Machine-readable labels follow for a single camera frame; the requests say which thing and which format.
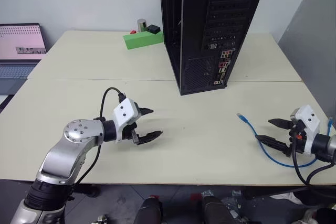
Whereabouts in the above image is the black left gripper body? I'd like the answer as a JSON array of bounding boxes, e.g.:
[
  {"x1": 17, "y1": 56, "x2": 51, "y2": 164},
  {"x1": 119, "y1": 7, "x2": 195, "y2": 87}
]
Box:
[{"x1": 121, "y1": 102, "x2": 143, "y2": 145}]

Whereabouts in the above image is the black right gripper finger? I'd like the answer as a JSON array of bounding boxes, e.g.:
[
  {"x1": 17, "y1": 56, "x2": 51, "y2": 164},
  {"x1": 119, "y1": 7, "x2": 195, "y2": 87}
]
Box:
[
  {"x1": 255, "y1": 134, "x2": 292, "y2": 158},
  {"x1": 267, "y1": 118, "x2": 293, "y2": 131}
]

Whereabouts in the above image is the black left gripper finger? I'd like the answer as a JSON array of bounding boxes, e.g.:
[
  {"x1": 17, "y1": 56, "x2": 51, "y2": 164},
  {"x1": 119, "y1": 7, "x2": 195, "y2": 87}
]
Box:
[
  {"x1": 136, "y1": 130, "x2": 164, "y2": 147},
  {"x1": 138, "y1": 106, "x2": 155, "y2": 117}
]

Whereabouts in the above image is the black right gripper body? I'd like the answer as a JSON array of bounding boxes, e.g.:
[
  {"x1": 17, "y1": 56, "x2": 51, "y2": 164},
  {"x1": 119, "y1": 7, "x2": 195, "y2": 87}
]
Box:
[{"x1": 287, "y1": 120, "x2": 307, "y2": 156}]

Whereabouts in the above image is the green rectangular box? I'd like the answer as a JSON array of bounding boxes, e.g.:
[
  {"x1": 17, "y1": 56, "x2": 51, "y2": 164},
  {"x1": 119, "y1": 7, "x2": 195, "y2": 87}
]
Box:
[{"x1": 122, "y1": 31, "x2": 164, "y2": 50}]

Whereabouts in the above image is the dark rounded shape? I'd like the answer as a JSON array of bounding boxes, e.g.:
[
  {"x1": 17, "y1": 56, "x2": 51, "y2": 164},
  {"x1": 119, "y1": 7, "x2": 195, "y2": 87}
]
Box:
[
  {"x1": 134, "y1": 196, "x2": 164, "y2": 224},
  {"x1": 200, "y1": 195, "x2": 238, "y2": 224}
]

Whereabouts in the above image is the grey partition board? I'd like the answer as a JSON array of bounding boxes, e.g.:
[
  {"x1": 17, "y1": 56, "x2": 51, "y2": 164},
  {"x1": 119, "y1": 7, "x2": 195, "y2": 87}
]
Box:
[{"x1": 277, "y1": 0, "x2": 336, "y2": 133}]

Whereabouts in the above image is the small black box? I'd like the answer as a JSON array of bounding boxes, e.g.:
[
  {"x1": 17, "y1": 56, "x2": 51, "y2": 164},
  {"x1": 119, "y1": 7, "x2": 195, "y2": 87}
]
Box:
[{"x1": 146, "y1": 24, "x2": 161, "y2": 35}]

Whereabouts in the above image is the silver metal cylinder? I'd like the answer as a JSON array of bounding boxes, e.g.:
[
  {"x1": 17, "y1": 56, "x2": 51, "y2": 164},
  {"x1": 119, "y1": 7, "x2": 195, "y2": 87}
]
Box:
[{"x1": 136, "y1": 18, "x2": 148, "y2": 33}]

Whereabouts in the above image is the black computer tower case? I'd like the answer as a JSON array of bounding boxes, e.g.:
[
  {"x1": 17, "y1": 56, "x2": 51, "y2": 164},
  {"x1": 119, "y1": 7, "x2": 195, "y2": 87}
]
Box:
[{"x1": 158, "y1": 0, "x2": 271, "y2": 97}]

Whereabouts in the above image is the laptop with pink screen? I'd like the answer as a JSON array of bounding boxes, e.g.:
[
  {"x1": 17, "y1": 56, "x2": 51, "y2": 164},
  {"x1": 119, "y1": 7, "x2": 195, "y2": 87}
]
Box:
[{"x1": 0, "y1": 23, "x2": 49, "y2": 95}]

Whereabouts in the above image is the blue ethernet cable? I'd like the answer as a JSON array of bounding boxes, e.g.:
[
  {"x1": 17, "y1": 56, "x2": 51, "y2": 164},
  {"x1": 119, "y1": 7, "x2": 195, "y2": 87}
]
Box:
[{"x1": 236, "y1": 112, "x2": 334, "y2": 169}]

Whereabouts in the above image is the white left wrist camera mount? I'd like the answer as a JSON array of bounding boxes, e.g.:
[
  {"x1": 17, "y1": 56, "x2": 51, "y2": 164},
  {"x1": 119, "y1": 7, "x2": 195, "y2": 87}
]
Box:
[{"x1": 112, "y1": 98, "x2": 140, "y2": 144}]

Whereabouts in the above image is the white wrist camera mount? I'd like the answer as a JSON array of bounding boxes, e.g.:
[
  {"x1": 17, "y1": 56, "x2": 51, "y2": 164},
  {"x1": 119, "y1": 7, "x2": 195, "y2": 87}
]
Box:
[
  {"x1": 112, "y1": 98, "x2": 140, "y2": 144},
  {"x1": 289, "y1": 104, "x2": 321, "y2": 157}
]

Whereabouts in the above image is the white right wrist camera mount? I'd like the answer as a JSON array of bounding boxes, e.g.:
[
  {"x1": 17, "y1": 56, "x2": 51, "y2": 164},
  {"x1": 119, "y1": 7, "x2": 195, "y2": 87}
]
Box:
[{"x1": 289, "y1": 104, "x2": 321, "y2": 157}]

